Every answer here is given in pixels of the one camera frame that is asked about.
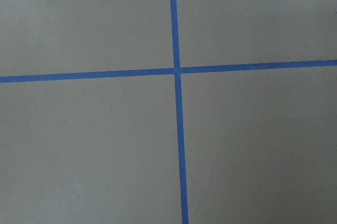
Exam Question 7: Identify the blue tape grid lines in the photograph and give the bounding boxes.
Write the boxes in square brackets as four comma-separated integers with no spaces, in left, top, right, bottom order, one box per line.
[1,0,336,223]

